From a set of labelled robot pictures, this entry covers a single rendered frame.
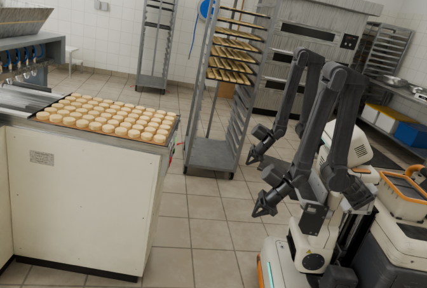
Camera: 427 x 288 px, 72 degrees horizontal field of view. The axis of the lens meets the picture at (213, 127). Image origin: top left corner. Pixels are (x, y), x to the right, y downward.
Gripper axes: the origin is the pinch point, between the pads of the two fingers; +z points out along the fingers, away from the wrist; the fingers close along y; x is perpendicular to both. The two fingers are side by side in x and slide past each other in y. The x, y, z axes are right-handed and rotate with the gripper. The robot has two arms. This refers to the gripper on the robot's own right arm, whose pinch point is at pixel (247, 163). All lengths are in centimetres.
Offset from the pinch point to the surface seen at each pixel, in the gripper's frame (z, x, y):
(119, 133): 14, -62, 23
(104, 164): 32, -59, 23
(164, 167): 19.3, -36.4, 17.5
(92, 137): 24, -71, 22
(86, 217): 64, -52, 23
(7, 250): 105, -74, 27
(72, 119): 22, -82, 22
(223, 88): 57, 26, -393
